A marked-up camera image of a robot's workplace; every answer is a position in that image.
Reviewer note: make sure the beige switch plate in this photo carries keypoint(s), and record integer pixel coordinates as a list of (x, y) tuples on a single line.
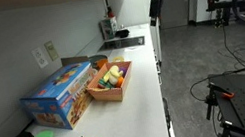
[(51, 50)]

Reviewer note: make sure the orange toy fruit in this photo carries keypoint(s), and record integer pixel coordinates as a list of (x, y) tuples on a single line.
[(119, 82)]

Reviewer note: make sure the orange plastic cup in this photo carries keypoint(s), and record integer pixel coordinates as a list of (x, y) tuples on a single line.
[(102, 63)]

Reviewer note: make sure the green toy vegetable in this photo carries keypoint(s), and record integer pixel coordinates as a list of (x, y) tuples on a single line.
[(104, 83)]

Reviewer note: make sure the black kettle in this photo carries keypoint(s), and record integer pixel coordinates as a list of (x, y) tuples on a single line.
[(122, 32)]

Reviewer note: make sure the red checkered cardboard basket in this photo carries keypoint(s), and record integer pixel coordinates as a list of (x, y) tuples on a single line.
[(110, 92)]

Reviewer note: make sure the blue toy box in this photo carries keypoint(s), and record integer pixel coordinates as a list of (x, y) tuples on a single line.
[(63, 96)]

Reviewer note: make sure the cream bowl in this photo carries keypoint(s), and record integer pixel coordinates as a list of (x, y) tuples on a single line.
[(118, 59)]

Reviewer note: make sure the grey round plate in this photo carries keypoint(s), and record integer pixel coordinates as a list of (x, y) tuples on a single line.
[(97, 58)]

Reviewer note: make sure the tall white cabinet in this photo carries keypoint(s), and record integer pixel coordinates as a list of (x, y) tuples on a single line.
[(132, 7)]

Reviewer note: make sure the purple toy fruit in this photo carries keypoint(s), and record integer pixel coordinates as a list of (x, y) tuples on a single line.
[(123, 71)]

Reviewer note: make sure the black clamp stand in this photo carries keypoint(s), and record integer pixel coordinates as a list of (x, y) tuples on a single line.
[(211, 102)]

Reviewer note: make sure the black cooktop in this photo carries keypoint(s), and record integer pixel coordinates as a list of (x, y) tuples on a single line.
[(121, 43)]

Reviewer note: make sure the white wall outlet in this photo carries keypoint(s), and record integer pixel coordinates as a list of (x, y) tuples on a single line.
[(39, 57)]

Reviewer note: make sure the yellow toy banana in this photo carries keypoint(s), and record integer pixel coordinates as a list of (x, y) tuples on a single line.
[(114, 73)]

